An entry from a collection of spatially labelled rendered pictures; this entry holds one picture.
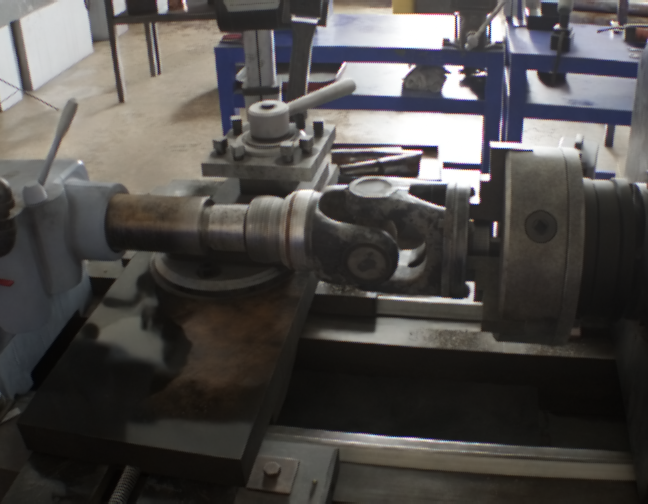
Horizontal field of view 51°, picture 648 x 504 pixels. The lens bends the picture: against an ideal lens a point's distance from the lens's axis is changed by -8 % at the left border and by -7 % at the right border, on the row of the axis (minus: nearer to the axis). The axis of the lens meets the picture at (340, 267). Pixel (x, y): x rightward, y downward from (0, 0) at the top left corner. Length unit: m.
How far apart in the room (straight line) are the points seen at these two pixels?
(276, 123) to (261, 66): 1.01
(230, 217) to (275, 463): 0.32
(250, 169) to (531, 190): 0.42
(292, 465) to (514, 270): 0.36
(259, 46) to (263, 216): 1.18
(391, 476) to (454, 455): 0.09
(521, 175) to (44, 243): 0.62
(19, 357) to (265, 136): 0.51
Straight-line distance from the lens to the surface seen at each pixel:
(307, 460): 0.93
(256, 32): 2.06
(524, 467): 0.98
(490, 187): 0.90
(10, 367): 1.15
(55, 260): 1.03
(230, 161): 1.07
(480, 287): 0.88
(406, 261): 0.97
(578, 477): 0.99
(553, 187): 0.84
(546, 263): 0.82
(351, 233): 0.87
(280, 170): 1.04
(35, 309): 1.04
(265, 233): 0.93
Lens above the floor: 1.56
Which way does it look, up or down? 33 degrees down
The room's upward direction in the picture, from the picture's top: 2 degrees counter-clockwise
